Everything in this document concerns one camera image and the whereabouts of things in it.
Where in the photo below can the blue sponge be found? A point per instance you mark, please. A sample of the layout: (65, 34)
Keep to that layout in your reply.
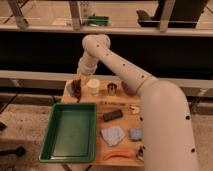
(135, 134)

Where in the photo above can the blue plastic cup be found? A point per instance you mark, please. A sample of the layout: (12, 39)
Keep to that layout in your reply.
(69, 89)

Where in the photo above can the green plastic tray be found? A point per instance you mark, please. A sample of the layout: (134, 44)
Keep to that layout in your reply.
(70, 136)

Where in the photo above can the purple bowl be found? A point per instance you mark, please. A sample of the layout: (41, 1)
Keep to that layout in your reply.
(126, 89)

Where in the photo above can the green box on shelf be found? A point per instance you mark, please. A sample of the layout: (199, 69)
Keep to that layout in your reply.
(97, 20)

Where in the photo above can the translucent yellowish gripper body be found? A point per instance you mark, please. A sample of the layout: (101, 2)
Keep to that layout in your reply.
(84, 78)

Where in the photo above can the black metal brush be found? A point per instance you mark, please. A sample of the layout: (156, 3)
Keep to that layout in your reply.
(140, 154)

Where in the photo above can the white plastic cup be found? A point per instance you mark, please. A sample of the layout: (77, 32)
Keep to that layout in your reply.
(93, 86)

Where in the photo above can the thin brown stick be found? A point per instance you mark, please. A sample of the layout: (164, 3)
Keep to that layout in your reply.
(112, 103)

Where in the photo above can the wooden table board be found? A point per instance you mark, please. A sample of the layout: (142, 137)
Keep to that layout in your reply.
(127, 121)

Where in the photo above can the black rectangular block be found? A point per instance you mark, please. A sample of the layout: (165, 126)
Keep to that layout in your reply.
(112, 115)

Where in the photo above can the small metal cup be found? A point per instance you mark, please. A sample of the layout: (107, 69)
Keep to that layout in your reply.
(112, 88)

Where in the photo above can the dark red grape bunch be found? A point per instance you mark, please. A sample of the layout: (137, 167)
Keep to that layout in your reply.
(76, 89)

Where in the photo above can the banana peel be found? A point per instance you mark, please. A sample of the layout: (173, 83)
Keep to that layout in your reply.
(135, 109)

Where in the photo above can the orange carrot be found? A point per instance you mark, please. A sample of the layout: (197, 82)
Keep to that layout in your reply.
(125, 154)

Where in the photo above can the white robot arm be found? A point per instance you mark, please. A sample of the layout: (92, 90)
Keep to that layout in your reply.
(167, 134)

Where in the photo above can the light blue cloth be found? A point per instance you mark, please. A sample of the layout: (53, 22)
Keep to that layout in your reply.
(112, 135)

